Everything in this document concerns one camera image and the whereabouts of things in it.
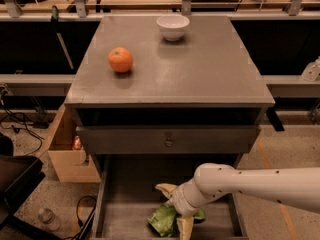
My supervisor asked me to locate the open grey middle drawer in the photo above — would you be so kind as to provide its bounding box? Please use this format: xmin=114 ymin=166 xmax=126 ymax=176
xmin=90 ymin=154 xmax=249 ymax=240

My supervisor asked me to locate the grey wooden drawer cabinet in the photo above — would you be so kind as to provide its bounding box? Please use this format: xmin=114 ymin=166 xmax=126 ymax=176
xmin=64 ymin=14 xmax=276 ymax=172

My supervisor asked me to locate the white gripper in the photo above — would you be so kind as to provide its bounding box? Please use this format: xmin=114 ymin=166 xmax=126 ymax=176
xmin=155 ymin=179 xmax=214 ymax=240

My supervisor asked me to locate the clear plastic water bottle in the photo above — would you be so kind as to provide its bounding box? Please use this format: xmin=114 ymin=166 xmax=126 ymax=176
xmin=37 ymin=208 xmax=61 ymax=232

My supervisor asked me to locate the green handled tool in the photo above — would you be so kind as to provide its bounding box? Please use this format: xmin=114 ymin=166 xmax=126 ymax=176
xmin=51 ymin=5 xmax=75 ymax=70

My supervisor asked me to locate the green rice chip bag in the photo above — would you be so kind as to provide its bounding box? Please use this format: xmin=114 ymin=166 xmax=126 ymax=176
xmin=146 ymin=205 xmax=206 ymax=238

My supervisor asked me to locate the red can in box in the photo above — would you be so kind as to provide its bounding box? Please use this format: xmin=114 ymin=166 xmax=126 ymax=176
xmin=72 ymin=136 xmax=82 ymax=150

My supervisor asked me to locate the orange fruit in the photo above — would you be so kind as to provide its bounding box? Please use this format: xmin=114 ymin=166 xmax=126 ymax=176
xmin=108 ymin=47 xmax=133 ymax=73

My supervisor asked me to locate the brass drawer knob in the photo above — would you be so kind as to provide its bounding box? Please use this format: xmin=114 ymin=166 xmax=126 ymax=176
xmin=164 ymin=138 xmax=174 ymax=147

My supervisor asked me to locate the cardboard box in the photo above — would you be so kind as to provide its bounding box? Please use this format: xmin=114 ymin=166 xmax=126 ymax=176
xmin=44 ymin=105 xmax=100 ymax=183

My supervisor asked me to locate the grey top drawer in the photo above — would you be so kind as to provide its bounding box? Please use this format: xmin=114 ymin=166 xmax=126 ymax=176
xmin=76 ymin=126 xmax=260 ymax=155

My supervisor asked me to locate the black chair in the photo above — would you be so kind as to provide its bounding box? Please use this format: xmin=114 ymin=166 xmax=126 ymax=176
xmin=0 ymin=134 xmax=61 ymax=240

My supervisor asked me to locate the white ceramic bowl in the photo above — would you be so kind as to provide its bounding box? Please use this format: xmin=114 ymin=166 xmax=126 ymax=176
xmin=157 ymin=15 xmax=190 ymax=41

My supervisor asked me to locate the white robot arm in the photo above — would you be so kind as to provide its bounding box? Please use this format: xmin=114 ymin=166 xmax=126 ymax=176
xmin=156 ymin=163 xmax=320 ymax=240

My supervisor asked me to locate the black floor cable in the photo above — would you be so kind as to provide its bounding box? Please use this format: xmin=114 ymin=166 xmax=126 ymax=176
xmin=63 ymin=195 xmax=98 ymax=240

